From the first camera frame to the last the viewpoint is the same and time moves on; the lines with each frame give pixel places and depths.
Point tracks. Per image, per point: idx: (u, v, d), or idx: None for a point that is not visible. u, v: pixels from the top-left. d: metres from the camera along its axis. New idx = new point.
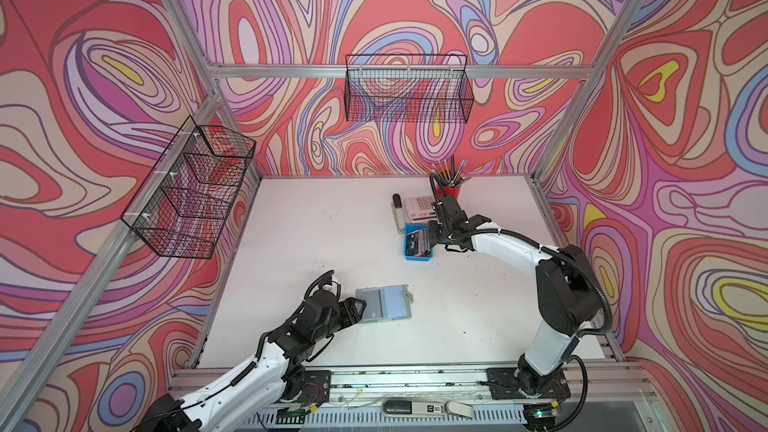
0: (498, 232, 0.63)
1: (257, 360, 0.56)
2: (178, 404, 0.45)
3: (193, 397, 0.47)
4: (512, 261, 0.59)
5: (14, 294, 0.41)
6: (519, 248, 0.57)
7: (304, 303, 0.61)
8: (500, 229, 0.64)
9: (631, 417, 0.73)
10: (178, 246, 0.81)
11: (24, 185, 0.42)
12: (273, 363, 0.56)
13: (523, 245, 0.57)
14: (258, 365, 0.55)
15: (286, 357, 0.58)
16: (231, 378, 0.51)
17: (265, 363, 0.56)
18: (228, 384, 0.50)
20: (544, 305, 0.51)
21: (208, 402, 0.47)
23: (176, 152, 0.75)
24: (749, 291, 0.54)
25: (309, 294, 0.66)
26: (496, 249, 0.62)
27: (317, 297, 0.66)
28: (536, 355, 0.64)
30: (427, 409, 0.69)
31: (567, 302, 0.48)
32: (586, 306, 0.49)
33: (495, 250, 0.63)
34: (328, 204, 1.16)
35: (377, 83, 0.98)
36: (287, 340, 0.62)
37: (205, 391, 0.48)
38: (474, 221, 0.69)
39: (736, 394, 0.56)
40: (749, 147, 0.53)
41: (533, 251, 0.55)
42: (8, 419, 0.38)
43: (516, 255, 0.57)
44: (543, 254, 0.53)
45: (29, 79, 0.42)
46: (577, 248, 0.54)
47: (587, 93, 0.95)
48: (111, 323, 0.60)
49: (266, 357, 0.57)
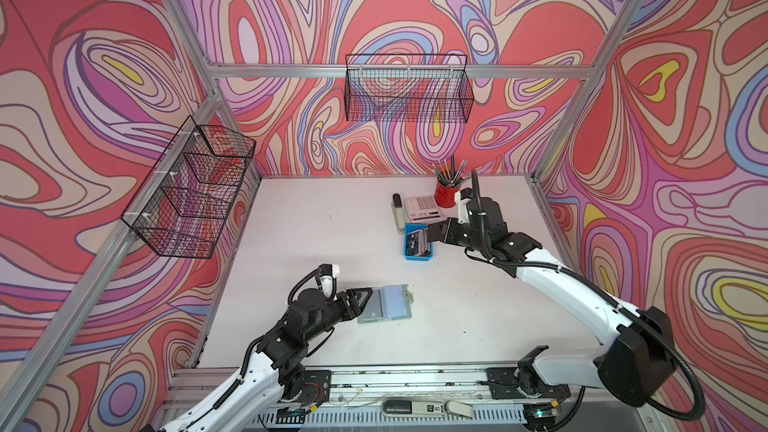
0: (559, 270, 0.53)
1: (242, 376, 0.54)
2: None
3: (174, 426, 0.46)
4: (570, 311, 0.50)
5: (15, 294, 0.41)
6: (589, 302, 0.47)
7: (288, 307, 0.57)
8: (561, 267, 0.53)
9: (631, 417, 0.73)
10: (178, 246, 0.81)
11: (24, 185, 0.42)
12: (260, 377, 0.55)
13: (590, 297, 0.48)
14: (244, 380, 0.53)
15: (274, 367, 0.56)
16: (214, 401, 0.50)
17: (252, 378, 0.54)
18: (211, 408, 0.49)
20: (606, 369, 0.47)
21: (190, 430, 0.46)
23: (176, 152, 0.75)
24: (749, 291, 0.54)
25: (293, 296, 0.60)
26: (548, 288, 0.53)
27: (303, 302, 0.60)
28: (546, 368, 0.63)
30: (427, 409, 0.69)
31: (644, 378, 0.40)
32: (660, 378, 0.41)
33: (547, 289, 0.53)
34: (328, 204, 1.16)
35: (377, 83, 0.98)
36: (276, 348, 0.59)
37: (188, 418, 0.47)
38: (520, 244, 0.59)
39: (736, 394, 0.56)
40: (749, 147, 0.53)
41: (608, 310, 0.46)
42: (8, 419, 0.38)
43: (582, 309, 0.48)
44: (621, 318, 0.44)
45: (29, 80, 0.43)
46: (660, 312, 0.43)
47: (587, 93, 0.95)
48: (111, 322, 0.60)
49: (253, 371, 0.55)
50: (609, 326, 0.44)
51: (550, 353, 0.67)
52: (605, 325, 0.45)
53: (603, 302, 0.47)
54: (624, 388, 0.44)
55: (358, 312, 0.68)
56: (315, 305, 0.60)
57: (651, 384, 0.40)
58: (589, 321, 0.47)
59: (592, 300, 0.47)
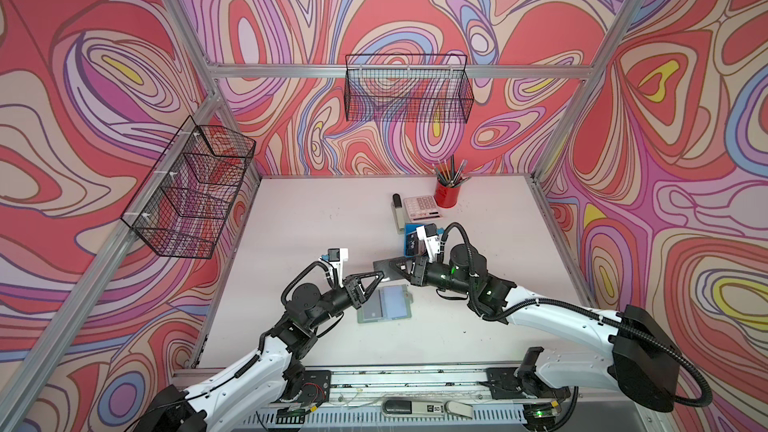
0: (537, 303, 0.55)
1: (261, 354, 0.56)
2: (182, 395, 0.45)
3: (198, 389, 0.46)
4: (565, 332, 0.50)
5: (14, 294, 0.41)
6: (576, 323, 0.49)
7: (287, 306, 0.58)
8: (537, 298, 0.56)
9: (631, 417, 0.73)
10: (178, 246, 0.81)
11: (24, 185, 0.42)
12: (276, 357, 0.56)
13: (577, 318, 0.49)
14: (261, 358, 0.55)
15: (289, 351, 0.58)
16: (236, 370, 0.51)
17: (268, 356, 0.56)
18: (233, 377, 0.50)
20: (625, 381, 0.44)
21: (213, 394, 0.47)
23: (176, 152, 0.75)
24: (749, 291, 0.54)
25: (283, 298, 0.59)
26: (538, 321, 0.54)
27: (297, 300, 0.59)
28: (551, 375, 0.62)
30: (427, 409, 0.69)
31: (656, 379, 0.41)
32: (670, 374, 0.43)
33: (537, 321, 0.54)
34: (328, 204, 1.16)
35: (377, 82, 0.98)
36: (288, 335, 0.61)
37: (209, 383, 0.48)
38: (500, 290, 0.61)
39: (736, 395, 0.56)
40: (749, 147, 0.53)
41: (594, 324, 0.47)
42: (8, 419, 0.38)
43: (574, 329, 0.49)
44: (607, 328, 0.46)
45: (29, 80, 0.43)
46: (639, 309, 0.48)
47: (587, 93, 0.95)
48: (111, 322, 0.60)
49: (269, 351, 0.57)
50: (603, 340, 0.45)
51: (552, 358, 0.64)
52: (599, 340, 0.46)
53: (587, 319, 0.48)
54: (649, 395, 0.43)
55: (365, 296, 0.67)
56: (309, 303, 0.59)
57: (667, 382, 0.42)
58: (585, 341, 0.48)
59: (579, 319, 0.49)
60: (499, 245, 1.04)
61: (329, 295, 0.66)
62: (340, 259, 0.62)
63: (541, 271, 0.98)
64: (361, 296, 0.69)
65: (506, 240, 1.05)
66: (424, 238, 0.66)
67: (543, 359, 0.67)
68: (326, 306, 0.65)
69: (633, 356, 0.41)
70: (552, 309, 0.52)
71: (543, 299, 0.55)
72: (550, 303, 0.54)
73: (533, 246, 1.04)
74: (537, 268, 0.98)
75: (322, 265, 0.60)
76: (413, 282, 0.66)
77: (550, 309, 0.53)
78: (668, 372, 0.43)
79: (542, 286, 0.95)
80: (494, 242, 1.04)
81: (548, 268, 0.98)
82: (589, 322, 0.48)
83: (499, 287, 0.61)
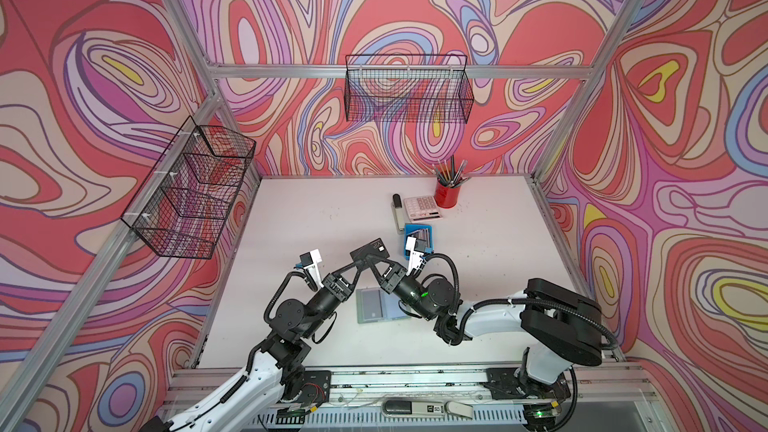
0: (475, 310, 0.61)
1: (248, 374, 0.55)
2: (166, 425, 0.45)
3: (183, 418, 0.47)
4: (505, 328, 0.55)
5: (14, 294, 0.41)
6: (499, 313, 0.55)
7: (273, 324, 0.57)
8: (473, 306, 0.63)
9: (631, 417, 0.73)
10: (178, 246, 0.81)
11: (24, 185, 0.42)
12: (265, 375, 0.56)
13: (498, 309, 0.55)
14: (249, 378, 0.54)
15: (278, 367, 0.57)
16: (221, 395, 0.51)
17: (257, 375, 0.55)
18: (218, 402, 0.50)
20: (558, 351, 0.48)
21: (198, 422, 0.47)
23: (176, 152, 0.75)
24: (749, 291, 0.54)
25: (267, 315, 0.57)
26: (485, 327, 0.58)
27: (282, 319, 0.57)
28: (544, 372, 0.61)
30: (428, 409, 0.69)
31: (568, 337, 0.45)
32: (582, 328, 0.47)
33: (485, 328, 0.59)
34: (328, 204, 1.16)
35: (377, 82, 0.98)
36: (279, 349, 0.61)
37: (195, 410, 0.48)
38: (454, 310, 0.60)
39: (736, 394, 0.56)
40: (750, 147, 0.53)
41: (510, 309, 0.53)
42: (7, 419, 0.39)
43: (502, 321, 0.54)
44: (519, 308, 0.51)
45: (30, 80, 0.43)
46: (533, 279, 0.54)
47: (587, 92, 0.95)
48: (111, 323, 0.60)
49: (258, 369, 0.56)
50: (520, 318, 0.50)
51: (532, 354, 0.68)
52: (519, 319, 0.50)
53: (506, 306, 0.54)
54: (582, 356, 0.45)
55: (349, 290, 0.65)
56: (294, 322, 0.56)
57: (584, 336, 0.46)
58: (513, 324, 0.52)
59: (501, 310, 0.55)
60: (499, 245, 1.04)
61: (315, 303, 0.64)
62: (313, 261, 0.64)
63: (541, 271, 0.98)
64: (346, 289, 0.65)
65: (507, 240, 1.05)
66: (410, 250, 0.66)
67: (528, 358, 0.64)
68: (314, 318, 0.63)
69: (540, 325, 0.46)
70: (485, 311, 0.58)
71: (478, 304, 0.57)
72: (484, 304, 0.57)
73: (533, 246, 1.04)
74: (537, 268, 0.98)
75: (299, 274, 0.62)
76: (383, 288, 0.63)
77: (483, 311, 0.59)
78: (586, 327, 0.47)
79: None
80: (493, 242, 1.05)
81: (548, 268, 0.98)
82: (508, 308, 0.54)
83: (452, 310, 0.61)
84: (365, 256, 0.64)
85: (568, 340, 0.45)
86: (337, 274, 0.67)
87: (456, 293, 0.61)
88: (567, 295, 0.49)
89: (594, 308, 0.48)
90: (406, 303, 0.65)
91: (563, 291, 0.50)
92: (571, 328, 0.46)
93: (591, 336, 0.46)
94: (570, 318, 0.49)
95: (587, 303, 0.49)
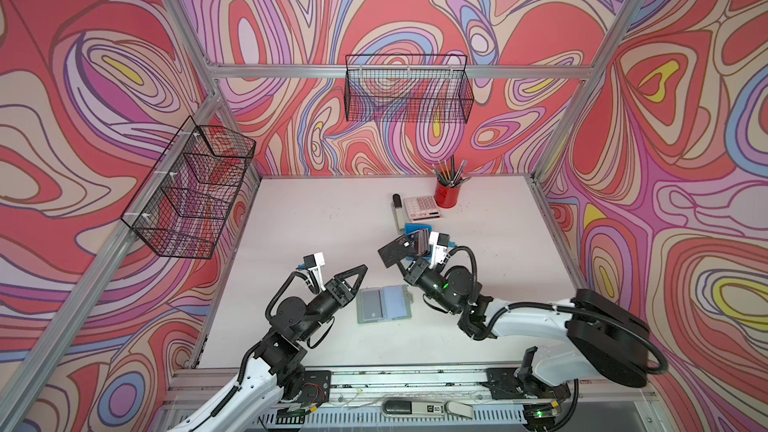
0: (509, 309, 0.60)
1: (239, 383, 0.54)
2: None
3: None
4: (541, 334, 0.54)
5: (14, 294, 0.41)
6: (537, 317, 0.54)
7: (272, 320, 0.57)
8: (508, 307, 0.60)
9: (631, 417, 0.73)
10: (178, 246, 0.81)
11: (24, 185, 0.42)
12: (258, 382, 0.55)
13: (538, 313, 0.54)
14: (242, 387, 0.53)
15: (271, 373, 0.56)
16: (212, 408, 0.50)
17: (250, 383, 0.54)
18: (209, 416, 0.49)
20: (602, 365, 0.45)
21: None
23: (176, 152, 0.75)
24: (749, 291, 0.54)
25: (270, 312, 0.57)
26: (516, 327, 0.57)
27: (281, 317, 0.56)
28: (549, 374, 0.61)
30: (428, 409, 0.69)
31: (617, 354, 0.43)
32: (633, 347, 0.45)
33: (516, 328, 0.57)
34: (328, 203, 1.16)
35: (377, 83, 0.98)
36: (273, 353, 0.59)
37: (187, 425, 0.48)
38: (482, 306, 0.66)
39: (736, 395, 0.56)
40: (749, 147, 0.53)
41: (553, 316, 0.51)
42: (7, 419, 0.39)
43: (538, 326, 0.53)
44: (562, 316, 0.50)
45: (30, 80, 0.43)
46: (588, 291, 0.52)
47: (587, 92, 0.95)
48: (111, 323, 0.60)
49: (250, 377, 0.55)
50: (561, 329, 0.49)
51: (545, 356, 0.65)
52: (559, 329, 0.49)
53: (549, 312, 0.53)
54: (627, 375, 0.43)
55: (351, 295, 0.63)
56: (294, 319, 0.56)
57: (630, 355, 0.43)
58: (552, 333, 0.51)
59: (541, 315, 0.53)
60: (499, 245, 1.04)
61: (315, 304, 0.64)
62: (317, 264, 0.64)
63: (541, 271, 0.98)
64: (347, 293, 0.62)
65: (507, 240, 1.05)
66: (433, 245, 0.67)
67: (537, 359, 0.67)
68: (314, 317, 0.63)
69: (587, 337, 0.44)
70: (520, 311, 0.57)
71: (512, 305, 0.60)
72: (518, 306, 0.59)
73: (533, 246, 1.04)
74: (538, 269, 0.98)
75: (301, 275, 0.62)
76: (406, 280, 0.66)
77: (518, 312, 0.57)
78: (633, 346, 0.45)
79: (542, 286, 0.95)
80: (493, 242, 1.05)
81: (548, 268, 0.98)
82: (550, 315, 0.52)
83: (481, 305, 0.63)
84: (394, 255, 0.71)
85: (617, 358, 0.43)
86: (339, 276, 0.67)
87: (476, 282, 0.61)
88: (617, 311, 0.47)
89: (643, 327, 0.47)
90: (431, 296, 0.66)
91: (613, 306, 0.47)
92: (618, 344, 0.44)
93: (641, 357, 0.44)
94: (618, 334, 0.48)
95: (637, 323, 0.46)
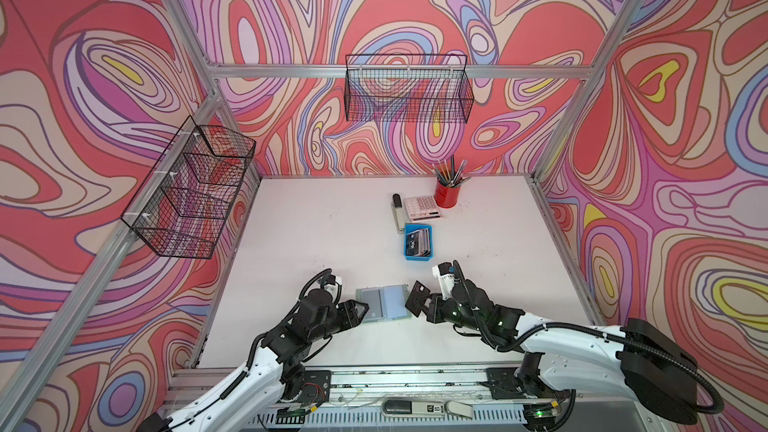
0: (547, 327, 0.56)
1: (249, 369, 0.54)
2: (166, 422, 0.45)
3: (182, 415, 0.46)
4: (575, 357, 0.52)
5: (14, 293, 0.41)
6: (584, 342, 0.50)
7: (299, 304, 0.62)
8: (545, 323, 0.58)
9: (631, 417, 0.73)
10: (178, 246, 0.81)
11: (23, 185, 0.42)
12: (265, 370, 0.55)
13: (585, 338, 0.51)
14: (250, 373, 0.54)
15: (278, 362, 0.57)
16: (221, 391, 0.50)
17: (257, 370, 0.55)
18: (218, 398, 0.49)
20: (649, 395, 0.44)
21: (197, 419, 0.46)
23: (176, 152, 0.75)
24: (750, 291, 0.54)
25: (304, 293, 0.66)
26: (555, 348, 0.54)
27: (312, 298, 0.64)
28: (557, 379, 0.61)
30: (427, 409, 0.69)
31: (665, 385, 0.42)
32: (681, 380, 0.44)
33: (553, 348, 0.55)
34: (328, 203, 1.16)
35: (377, 82, 0.98)
36: (280, 344, 0.60)
37: (195, 407, 0.47)
38: (507, 318, 0.64)
39: (737, 395, 0.56)
40: (750, 147, 0.53)
41: (601, 343, 0.49)
42: (8, 419, 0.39)
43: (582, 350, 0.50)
44: (612, 345, 0.47)
45: (30, 80, 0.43)
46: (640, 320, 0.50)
47: (587, 92, 0.95)
48: (111, 323, 0.60)
49: (258, 365, 0.55)
50: (611, 357, 0.46)
51: (555, 362, 0.64)
52: (608, 358, 0.47)
53: (595, 338, 0.50)
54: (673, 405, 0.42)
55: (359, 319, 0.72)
56: (324, 301, 0.64)
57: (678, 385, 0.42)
58: (595, 360, 0.49)
59: (586, 340, 0.50)
60: (499, 245, 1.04)
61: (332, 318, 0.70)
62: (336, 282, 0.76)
63: (541, 271, 0.98)
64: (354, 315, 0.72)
65: (507, 240, 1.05)
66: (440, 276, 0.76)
67: (545, 363, 0.66)
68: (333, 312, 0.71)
69: (642, 370, 0.42)
70: (561, 332, 0.54)
71: (550, 322, 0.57)
72: (557, 326, 0.56)
73: (533, 246, 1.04)
74: (538, 269, 0.98)
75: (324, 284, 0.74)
76: (431, 320, 0.73)
77: (559, 333, 0.54)
78: (681, 378, 0.44)
79: (542, 286, 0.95)
80: (493, 242, 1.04)
81: (548, 268, 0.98)
82: (596, 341, 0.49)
83: (507, 316, 0.64)
84: (414, 300, 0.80)
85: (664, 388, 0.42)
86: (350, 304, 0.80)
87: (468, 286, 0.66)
88: (669, 344, 0.45)
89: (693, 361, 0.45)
90: (460, 322, 0.70)
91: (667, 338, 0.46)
92: (667, 378, 0.42)
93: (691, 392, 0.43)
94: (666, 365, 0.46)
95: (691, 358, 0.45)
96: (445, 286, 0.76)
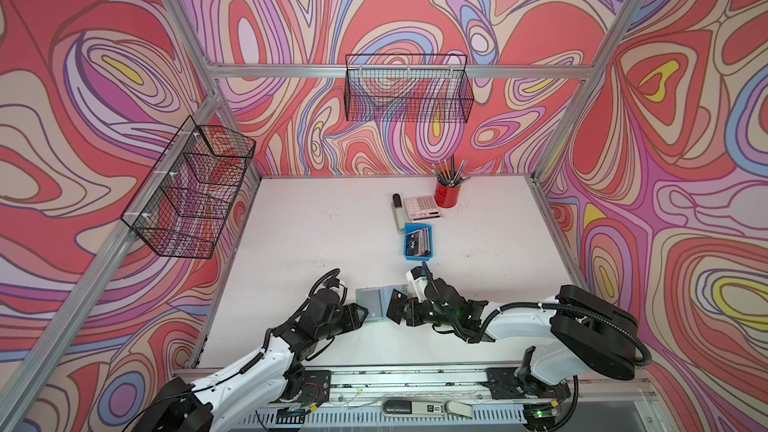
0: (500, 310, 0.61)
1: (264, 352, 0.56)
2: (188, 387, 0.45)
3: (204, 381, 0.47)
4: (533, 333, 0.54)
5: (14, 294, 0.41)
6: (526, 316, 0.54)
7: (308, 301, 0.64)
8: (500, 307, 0.62)
9: (631, 417, 0.73)
10: (178, 245, 0.81)
11: (23, 185, 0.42)
12: (279, 356, 0.57)
13: (527, 312, 0.55)
14: (265, 356, 0.56)
15: (291, 351, 0.59)
16: (241, 365, 0.52)
17: (271, 355, 0.56)
18: (237, 372, 0.51)
20: (590, 361, 0.46)
21: (219, 387, 0.47)
23: (176, 152, 0.75)
24: (749, 291, 0.54)
25: (313, 293, 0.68)
26: (512, 328, 0.57)
27: (320, 296, 0.67)
28: (547, 373, 0.61)
30: (427, 409, 0.69)
31: (602, 347, 0.44)
32: (619, 342, 0.45)
33: (511, 329, 0.58)
34: (328, 204, 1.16)
35: (377, 82, 0.98)
36: (292, 337, 0.62)
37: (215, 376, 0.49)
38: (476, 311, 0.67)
39: (736, 394, 0.56)
40: (750, 147, 0.53)
41: (540, 314, 0.52)
42: (8, 419, 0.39)
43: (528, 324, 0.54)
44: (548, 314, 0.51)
45: (29, 80, 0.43)
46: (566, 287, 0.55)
47: (587, 92, 0.95)
48: (111, 323, 0.60)
49: (272, 350, 0.57)
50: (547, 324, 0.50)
51: (541, 355, 0.66)
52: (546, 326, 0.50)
53: (536, 311, 0.53)
54: (615, 369, 0.44)
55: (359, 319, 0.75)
56: (332, 301, 0.67)
57: (617, 348, 0.45)
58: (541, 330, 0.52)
59: (529, 313, 0.54)
60: (499, 245, 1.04)
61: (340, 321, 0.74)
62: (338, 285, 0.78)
63: (541, 271, 0.98)
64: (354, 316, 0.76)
65: (507, 240, 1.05)
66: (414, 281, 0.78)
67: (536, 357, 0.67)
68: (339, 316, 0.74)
69: (570, 331, 0.45)
70: (513, 312, 0.58)
71: (503, 305, 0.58)
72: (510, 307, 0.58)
73: (533, 247, 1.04)
74: (538, 269, 0.98)
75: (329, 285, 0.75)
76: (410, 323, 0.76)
77: (512, 313, 0.58)
78: (620, 340, 0.45)
79: (542, 286, 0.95)
80: (494, 241, 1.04)
81: (548, 268, 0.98)
82: (537, 313, 0.53)
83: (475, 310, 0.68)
84: (395, 308, 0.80)
85: (601, 350, 0.44)
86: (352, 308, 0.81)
87: (439, 287, 0.69)
88: (600, 305, 0.48)
89: (630, 321, 0.47)
90: (437, 321, 0.74)
91: (596, 301, 0.48)
92: (605, 339, 0.45)
93: (627, 350, 0.44)
94: (604, 328, 0.48)
95: (621, 315, 0.47)
96: (419, 289, 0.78)
